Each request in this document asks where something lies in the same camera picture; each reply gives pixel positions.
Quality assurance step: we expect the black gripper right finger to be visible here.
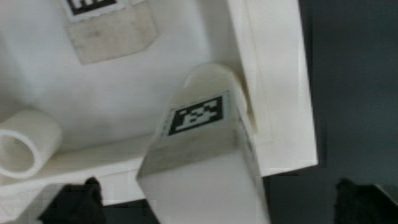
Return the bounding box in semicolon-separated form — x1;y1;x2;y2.
335;178;398;224

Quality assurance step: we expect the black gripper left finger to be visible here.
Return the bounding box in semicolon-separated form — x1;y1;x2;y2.
38;177;107;224

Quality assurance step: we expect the white leg with tag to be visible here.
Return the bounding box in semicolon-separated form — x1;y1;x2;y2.
138;63;271;224

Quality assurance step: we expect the white square tabletop tray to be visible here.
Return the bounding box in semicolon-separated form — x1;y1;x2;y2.
0;0;319;224

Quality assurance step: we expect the white leg lying in tray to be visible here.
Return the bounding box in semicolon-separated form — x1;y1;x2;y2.
59;0;159;64

